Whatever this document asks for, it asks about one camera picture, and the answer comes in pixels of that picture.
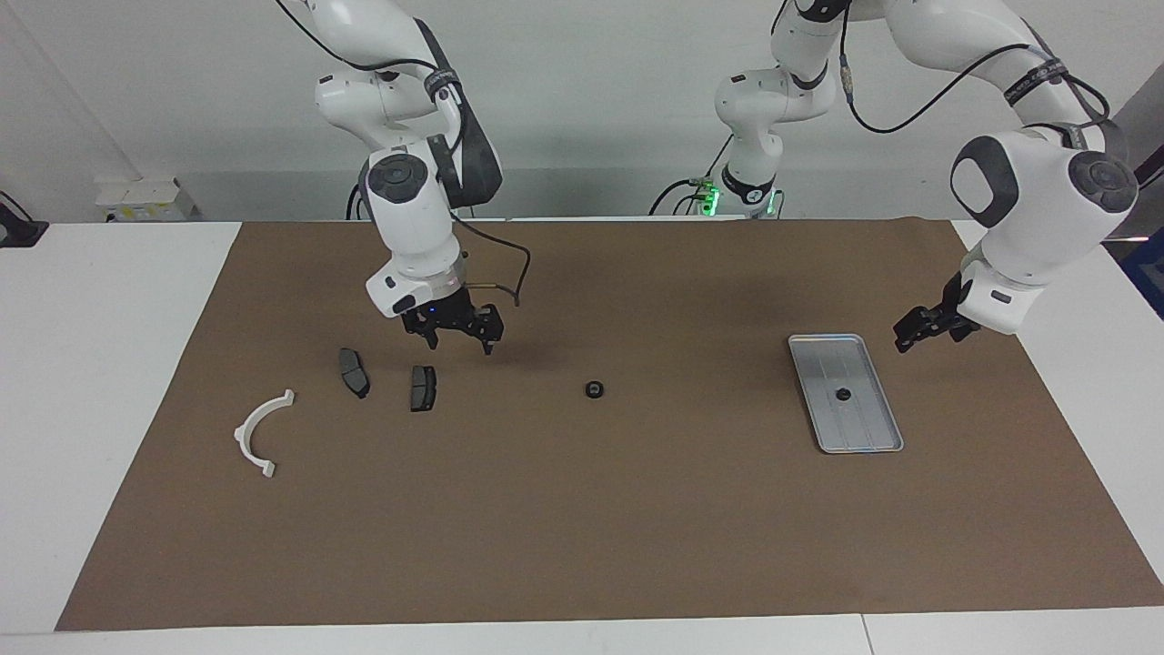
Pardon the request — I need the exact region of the black clamp mount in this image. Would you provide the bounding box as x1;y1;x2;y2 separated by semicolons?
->
0;191;48;248

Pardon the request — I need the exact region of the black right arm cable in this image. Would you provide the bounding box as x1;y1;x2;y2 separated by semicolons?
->
273;0;533;308

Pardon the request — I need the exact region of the black left base cable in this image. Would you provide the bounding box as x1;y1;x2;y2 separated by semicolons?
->
648;135;736;217

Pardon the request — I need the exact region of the silver metal tray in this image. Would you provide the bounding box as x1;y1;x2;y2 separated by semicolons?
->
788;334;905;454

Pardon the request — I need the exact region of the blue crate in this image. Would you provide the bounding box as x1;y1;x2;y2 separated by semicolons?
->
1120;232;1164;319

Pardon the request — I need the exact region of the brown table mat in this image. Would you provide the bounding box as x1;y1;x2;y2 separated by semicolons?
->
55;218;1164;633

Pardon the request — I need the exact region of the dark grey angled brake pad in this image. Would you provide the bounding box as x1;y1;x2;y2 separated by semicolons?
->
337;348;371;399

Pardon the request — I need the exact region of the white curved plastic bracket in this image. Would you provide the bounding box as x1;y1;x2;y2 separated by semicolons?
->
234;389;296;479

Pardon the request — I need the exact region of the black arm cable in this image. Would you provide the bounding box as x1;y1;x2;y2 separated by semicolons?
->
837;0;1129;165
273;0;533;308

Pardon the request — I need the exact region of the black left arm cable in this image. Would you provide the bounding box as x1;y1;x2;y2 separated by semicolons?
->
837;0;1129;165

